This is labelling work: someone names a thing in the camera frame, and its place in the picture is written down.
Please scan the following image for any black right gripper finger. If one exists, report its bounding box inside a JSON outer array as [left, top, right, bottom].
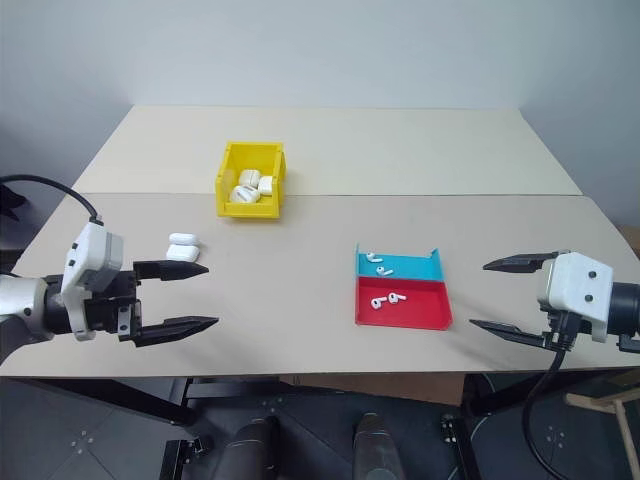
[[468, 318, 547, 349], [481, 251, 572, 276]]

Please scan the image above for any black table frame leg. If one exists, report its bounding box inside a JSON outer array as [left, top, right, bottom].
[[27, 377, 207, 480], [441, 374, 482, 480]]

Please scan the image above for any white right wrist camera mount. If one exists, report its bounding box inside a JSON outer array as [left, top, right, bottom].
[[536, 249, 615, 344]]

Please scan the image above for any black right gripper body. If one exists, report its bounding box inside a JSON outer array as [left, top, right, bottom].
[[541, 309, 585, 351]]

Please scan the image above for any brown cardboard panel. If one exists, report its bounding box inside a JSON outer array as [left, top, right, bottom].
[[293, 374, 465, 410]]

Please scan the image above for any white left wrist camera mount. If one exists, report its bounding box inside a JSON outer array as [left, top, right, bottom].
[[60, 219, 125, 343]]

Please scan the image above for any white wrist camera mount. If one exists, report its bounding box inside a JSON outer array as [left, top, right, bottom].
[[536, 249, 615, 344], [60, 219, 125, 343]]

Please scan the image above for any dark rounded shape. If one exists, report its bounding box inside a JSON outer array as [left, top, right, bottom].
[[351, 412, 402, 480], [223, 414, 282, 480]]

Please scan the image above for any yellow plastic bin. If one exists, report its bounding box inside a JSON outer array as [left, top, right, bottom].
[[215, 141, 290, 221]]

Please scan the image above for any black angular object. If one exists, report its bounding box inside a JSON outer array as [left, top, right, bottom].
[[0, 180, 29, 225]]

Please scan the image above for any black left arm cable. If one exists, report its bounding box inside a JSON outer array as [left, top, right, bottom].
[[0, 174, 105, 225]]

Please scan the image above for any blue plastic tray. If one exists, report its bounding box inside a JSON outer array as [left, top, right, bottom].
[[354, 242, 448, 281]]

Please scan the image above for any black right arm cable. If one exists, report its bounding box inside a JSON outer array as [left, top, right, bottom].
[[519, 319, 640, 480]]

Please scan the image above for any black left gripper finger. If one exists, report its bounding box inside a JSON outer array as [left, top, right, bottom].
[[133, 259, 211, 283], [134, 315, 221, 349]]

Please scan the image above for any red plastic tray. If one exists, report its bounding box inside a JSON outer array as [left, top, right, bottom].
[[353, 275, 456, 333]]

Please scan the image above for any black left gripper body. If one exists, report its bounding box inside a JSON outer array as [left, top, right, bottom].
[[82, 266, 146, 347]]

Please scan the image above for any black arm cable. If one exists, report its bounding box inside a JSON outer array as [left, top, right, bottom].
[[0, 174, 105, 225], [519, 319, 640, 480]]

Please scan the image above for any light wooden frame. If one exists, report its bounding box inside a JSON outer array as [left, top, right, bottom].
[[564, 383, 640, 480]]

